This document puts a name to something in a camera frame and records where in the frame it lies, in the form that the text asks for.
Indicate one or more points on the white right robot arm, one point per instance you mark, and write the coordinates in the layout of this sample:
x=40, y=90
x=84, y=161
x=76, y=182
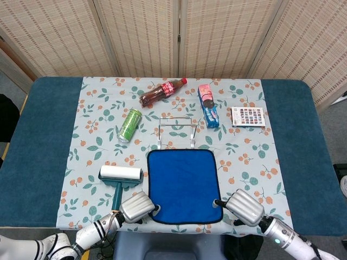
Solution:
x=282, y=234

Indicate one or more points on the blue and pink cookie box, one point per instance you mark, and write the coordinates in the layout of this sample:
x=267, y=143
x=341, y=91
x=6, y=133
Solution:
x=208, y=108

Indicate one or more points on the flat box with colour grid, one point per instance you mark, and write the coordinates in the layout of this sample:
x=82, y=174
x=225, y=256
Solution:
x=248, y=116

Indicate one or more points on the woven folding screen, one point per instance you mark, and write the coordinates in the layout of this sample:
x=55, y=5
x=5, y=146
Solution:
x=141, y=35

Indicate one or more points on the blue microfibre cloth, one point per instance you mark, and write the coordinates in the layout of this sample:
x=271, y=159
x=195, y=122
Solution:
x=181, y=184

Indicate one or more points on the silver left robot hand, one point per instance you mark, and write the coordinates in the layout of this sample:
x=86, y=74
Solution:
x=135, y=207

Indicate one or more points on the green energy drink can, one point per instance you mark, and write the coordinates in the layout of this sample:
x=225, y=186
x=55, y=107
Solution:
x=130, y=126

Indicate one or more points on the black bag under table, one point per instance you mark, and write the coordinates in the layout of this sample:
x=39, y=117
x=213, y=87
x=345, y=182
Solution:
x=241, y=247

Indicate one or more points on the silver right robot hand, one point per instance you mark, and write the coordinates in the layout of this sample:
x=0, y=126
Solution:
x=245, y=207

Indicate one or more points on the cola bottle with red label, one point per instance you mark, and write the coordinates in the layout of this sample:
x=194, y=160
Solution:
x=160, y=93

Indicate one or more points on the clear acrylic stand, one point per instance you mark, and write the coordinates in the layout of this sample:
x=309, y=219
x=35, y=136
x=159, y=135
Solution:
x=176, y=118

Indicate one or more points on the teal lint roller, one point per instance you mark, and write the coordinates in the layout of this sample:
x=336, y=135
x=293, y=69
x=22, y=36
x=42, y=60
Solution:
x=119, y=173

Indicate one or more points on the black object beside table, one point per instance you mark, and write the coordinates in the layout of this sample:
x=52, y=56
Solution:
x=8, y=116

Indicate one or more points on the floral patterned tablecloth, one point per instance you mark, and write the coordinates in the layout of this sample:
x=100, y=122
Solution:
x=244, y=162

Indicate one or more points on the grey robot torso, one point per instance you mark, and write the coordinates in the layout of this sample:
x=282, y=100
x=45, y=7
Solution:
x=168, y=246

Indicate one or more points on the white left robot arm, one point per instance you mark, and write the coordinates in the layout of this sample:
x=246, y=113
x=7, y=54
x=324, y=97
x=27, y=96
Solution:
x=92, y=233

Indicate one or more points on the teal table cover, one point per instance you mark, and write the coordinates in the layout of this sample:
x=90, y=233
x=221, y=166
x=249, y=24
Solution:
x=35, y=162

